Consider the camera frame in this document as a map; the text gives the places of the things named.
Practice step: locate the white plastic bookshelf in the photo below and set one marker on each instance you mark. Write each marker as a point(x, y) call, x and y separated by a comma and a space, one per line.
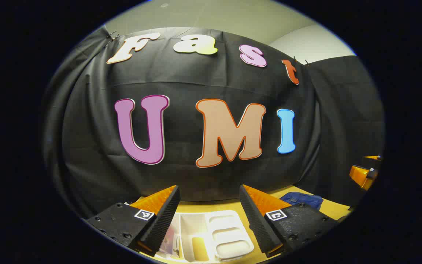
point(229, 234)

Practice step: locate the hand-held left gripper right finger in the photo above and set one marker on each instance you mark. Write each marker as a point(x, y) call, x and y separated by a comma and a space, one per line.
point(256, 223)

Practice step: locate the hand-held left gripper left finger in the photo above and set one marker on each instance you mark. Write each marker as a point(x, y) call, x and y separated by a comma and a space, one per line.
point(163, 223)

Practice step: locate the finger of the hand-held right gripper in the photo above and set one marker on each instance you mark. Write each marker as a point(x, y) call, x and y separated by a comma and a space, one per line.
point(372, 158)
point(361, 175)

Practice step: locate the pink white book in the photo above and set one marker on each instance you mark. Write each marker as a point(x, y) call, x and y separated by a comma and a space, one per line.
point(170, 236)

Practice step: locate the small metal clip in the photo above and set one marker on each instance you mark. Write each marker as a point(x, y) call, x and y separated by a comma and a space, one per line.
point(295, 59)
point(114, 35)

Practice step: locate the blue schoolbag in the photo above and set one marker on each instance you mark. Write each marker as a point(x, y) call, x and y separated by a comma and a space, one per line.
point(302, 201)

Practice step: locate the black backdrop cloth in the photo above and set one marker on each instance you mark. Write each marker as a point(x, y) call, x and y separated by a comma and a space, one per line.
point(185, 80)

